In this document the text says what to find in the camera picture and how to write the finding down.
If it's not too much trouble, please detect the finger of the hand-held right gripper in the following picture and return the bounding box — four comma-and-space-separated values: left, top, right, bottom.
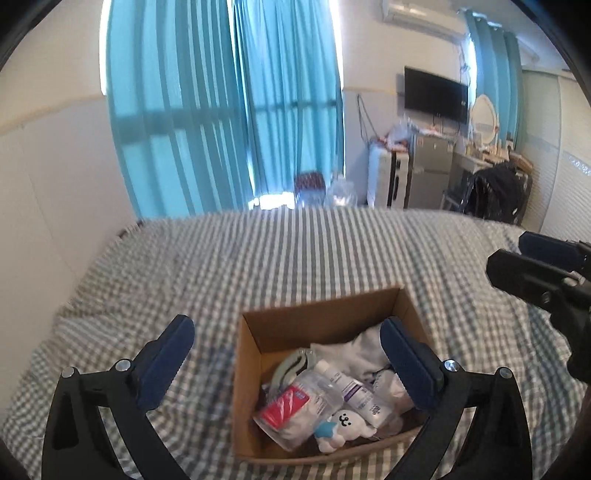
519, 232, 591, 271
487, 249, 591, 315

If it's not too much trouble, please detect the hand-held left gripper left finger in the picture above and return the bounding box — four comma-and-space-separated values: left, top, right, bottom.
41, 315, 195, 480

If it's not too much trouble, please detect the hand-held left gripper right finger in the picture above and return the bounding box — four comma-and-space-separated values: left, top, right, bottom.
379, 316, 539, 480

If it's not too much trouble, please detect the white lace cloth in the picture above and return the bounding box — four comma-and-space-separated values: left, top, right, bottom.
372, 369, 414, 418

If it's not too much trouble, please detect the white bottle with purple label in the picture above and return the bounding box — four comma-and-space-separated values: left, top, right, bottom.
315, 361, 393, 428

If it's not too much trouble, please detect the white knit cloth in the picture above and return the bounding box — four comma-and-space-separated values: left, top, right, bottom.
310, 330, 393, 374

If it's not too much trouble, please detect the white and blue plush toy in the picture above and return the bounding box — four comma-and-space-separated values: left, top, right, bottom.
314, 408, 377, 453

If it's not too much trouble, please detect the brown cardboard box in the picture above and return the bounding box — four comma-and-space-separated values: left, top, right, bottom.
232, 287, 437, 462

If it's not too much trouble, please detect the clear bag with red label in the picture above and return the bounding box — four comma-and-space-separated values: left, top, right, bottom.
253, 369, 333, 450

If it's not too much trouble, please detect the dark suitcase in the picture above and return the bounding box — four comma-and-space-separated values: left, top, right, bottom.
512, 171, 534, 217

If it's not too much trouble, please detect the white slatted wardrobe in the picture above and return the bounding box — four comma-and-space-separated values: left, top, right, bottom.
519, 69, 591, 241

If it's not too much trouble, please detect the white dressing table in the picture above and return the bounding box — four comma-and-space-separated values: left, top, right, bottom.
455, 152, 492, 171

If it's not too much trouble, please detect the silver small fridge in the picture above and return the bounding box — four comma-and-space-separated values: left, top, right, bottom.
406, 134, 455, 210

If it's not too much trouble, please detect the oval white mirror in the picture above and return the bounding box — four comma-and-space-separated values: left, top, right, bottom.
471, 95, 499, 144

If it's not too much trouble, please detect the white suitcase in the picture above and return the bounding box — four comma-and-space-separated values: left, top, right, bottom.
367, 148, 411, 208

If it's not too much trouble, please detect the clear plastic bag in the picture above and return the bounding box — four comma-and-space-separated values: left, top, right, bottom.
388, 117, 416, 144

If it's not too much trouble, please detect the narrow teal curtain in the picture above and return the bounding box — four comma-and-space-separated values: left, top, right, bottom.
464, 9, 522, 148

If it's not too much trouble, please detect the clear plastic bottle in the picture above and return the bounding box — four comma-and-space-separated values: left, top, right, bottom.
325, 173, 358, 208

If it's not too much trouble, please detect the red patterned bag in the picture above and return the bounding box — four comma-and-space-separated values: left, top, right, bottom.
294, 172, 326, 204

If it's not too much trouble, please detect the white air conditioner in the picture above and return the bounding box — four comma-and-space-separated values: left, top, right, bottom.
381, 0, 467, 40

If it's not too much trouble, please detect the wide teal curtain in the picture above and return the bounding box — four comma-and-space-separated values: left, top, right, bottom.
106, 0, 252, 217

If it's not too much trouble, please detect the black wall television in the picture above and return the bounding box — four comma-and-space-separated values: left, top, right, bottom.
404, 66, 468, 123

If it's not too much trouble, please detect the black wall cable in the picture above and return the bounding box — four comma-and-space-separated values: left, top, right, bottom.
356, 93, 370, 144

